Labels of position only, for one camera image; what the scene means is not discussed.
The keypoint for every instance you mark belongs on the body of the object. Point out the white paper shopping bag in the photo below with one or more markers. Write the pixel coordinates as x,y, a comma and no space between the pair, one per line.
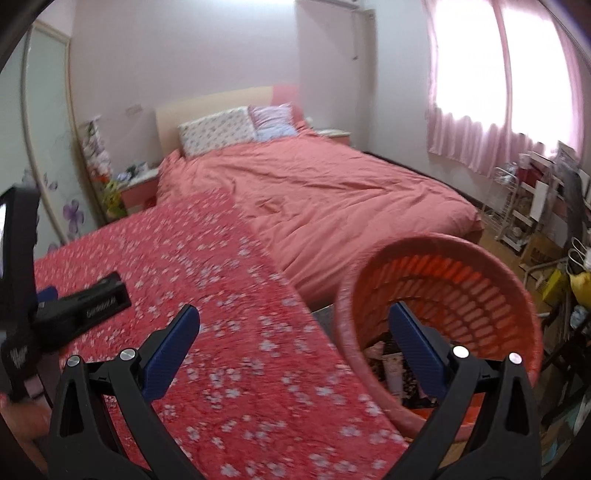
578,256

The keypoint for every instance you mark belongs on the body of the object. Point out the person's left hand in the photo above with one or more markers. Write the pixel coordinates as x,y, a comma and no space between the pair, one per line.
27,420

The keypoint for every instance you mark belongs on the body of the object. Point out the cardboard box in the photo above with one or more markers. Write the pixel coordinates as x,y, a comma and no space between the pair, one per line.
535,251

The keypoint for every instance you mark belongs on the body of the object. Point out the white floral pillow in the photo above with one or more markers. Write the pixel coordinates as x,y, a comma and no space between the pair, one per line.
217,129

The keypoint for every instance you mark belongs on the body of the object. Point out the red floral blanket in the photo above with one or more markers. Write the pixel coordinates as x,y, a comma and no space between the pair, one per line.
207,258

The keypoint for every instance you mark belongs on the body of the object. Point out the black floral scrunchie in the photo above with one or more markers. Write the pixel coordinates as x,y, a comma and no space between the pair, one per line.
411,392

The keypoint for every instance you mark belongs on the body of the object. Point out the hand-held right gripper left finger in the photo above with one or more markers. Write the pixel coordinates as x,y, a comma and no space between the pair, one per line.
171,350

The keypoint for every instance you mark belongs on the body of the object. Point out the wardrobe with purple flowers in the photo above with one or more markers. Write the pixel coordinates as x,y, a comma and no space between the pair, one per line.
51,138

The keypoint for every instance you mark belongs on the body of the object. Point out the salmon duvet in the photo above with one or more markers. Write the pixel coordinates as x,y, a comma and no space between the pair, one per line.
323,194

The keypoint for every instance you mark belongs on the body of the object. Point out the pink striped pillow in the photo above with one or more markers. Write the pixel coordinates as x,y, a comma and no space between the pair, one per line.
272,122

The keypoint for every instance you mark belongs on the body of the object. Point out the wooden bedside table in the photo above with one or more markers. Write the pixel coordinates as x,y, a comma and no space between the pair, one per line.
337,136

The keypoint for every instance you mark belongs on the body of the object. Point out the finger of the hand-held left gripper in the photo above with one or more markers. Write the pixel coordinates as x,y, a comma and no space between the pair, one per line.
47,295
87,307

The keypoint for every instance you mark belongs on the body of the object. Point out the cream and pink headboard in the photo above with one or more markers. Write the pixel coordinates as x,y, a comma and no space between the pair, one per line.
203,99

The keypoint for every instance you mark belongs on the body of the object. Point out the pink nightstand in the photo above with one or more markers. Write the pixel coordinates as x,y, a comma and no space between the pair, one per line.
138,194

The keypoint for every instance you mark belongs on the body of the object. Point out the yellow box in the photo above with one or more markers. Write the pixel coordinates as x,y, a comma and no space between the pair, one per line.
553,285

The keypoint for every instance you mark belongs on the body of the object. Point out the yellow bag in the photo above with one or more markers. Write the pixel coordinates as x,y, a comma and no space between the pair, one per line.
581,293

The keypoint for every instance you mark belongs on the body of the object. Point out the pink curtain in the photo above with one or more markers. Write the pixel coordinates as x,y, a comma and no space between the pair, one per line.
461,92

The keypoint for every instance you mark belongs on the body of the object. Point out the orange plastic basket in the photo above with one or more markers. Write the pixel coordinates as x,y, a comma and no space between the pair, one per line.
461,286

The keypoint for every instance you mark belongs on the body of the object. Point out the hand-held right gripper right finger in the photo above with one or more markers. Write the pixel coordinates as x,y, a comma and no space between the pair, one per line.
415,350

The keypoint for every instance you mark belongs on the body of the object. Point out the clear tube of plush toys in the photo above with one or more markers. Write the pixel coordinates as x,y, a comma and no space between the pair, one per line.
99,161

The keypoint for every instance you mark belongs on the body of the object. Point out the pale squeeze tube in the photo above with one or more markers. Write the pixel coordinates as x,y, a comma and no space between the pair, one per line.
397,374

